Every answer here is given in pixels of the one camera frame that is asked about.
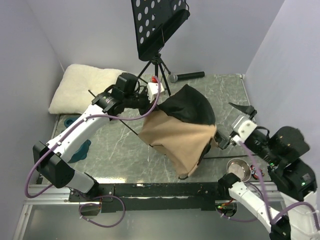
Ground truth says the black microphone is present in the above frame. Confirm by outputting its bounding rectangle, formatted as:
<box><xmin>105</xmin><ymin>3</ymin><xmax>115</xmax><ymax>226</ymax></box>
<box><xmin>168</xmin><ymin>71</ymin><xmax>205</xmax><ymax>83</ymax></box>

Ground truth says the black red toy block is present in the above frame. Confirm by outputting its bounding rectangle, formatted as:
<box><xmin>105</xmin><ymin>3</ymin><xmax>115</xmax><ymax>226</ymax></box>
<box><xmin>251</xmin><ymin>165</ymin><xmax>265</xmax><ymax>180</ymax></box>

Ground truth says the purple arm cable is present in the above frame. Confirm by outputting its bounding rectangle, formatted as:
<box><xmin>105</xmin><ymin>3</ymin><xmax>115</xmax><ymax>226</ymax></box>
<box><xmin>217</xmin><ymin>141</ymin><xmax>318</xmax><ymax>226</ymax></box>
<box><xmin>24</xmin><ymin>76</ymin><xmax>161</xmax><ymax>228</ymax></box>

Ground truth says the black music stand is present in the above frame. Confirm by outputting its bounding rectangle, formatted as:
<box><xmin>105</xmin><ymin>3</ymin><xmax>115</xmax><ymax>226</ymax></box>
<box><xmin>130</xmin><ymin>0</ymin><xmax>190</xmax><ymax>95</ymax></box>

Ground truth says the steel pet bowl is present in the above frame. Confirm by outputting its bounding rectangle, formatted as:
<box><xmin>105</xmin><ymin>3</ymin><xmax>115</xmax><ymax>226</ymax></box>
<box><xmin>226</xmin><ymin>158</ymin><xmax>251</xmax><ymax>182</ymax></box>

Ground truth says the cream white pillow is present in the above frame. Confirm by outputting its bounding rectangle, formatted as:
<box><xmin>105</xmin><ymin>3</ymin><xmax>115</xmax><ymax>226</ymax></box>
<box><xmin>48</xmin><ymin>64</ymin><xmax>124</xmax><ymax>115</ymax></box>

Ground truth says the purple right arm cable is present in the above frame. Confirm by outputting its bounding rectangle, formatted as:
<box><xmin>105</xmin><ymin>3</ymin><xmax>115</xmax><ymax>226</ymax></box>
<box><xmin>217</xmin><ymin>141</ymin><xmax>318</xmax><ymax>226</ymax></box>

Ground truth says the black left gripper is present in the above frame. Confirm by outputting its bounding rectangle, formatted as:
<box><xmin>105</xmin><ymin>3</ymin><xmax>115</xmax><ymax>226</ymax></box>
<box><xmin>124</xmin><ymin>87</ymin><xmax>160</xmax><ymax>118</ymax></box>

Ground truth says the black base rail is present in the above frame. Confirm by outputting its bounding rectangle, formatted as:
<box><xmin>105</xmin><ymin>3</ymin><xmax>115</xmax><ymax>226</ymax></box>
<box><xmin>68</xmin><ymin>182</ymin><xmax>231</xmax><ymax>213</ymax></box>

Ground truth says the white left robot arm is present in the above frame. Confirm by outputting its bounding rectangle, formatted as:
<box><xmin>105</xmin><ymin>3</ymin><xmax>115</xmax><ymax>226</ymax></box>
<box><xmin>32</xmin><ymin>72</ymin><xmax>164</xmax><ymax>201</ymax></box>

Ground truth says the teal pet bowl holder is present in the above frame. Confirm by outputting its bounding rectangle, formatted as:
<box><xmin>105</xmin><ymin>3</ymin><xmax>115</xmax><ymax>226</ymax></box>
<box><xmin>63</xmin><ymin>117</ymin><xmax>92</xmax><ymax>164</ymax></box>

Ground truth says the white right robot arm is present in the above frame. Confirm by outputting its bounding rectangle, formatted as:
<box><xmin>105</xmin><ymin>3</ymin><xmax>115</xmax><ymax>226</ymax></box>
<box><xmin>218</xmin><ymin>103</ymin><xmax>320</xmax><ymax>240</ymax></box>

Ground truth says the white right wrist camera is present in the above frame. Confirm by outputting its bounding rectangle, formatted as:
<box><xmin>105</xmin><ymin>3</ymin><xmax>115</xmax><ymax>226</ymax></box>
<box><xmin>231</xmin><ymin>115</ymin><xmax>258</xmax><ymax>145</ymax></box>

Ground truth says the tan pet tent fabric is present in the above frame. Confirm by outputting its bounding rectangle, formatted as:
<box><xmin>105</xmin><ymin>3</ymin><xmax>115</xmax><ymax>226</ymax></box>
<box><xmin>138</xmin><ymin>84</ymin><xmax>217</xmax><ymax>180</ymax></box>

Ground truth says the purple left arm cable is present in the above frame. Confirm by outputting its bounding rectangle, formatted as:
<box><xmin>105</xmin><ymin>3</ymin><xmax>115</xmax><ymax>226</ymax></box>
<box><xmin>24</xmin><ymin>76</ymin><xmax>161</xmax><ymax>228</ymax></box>

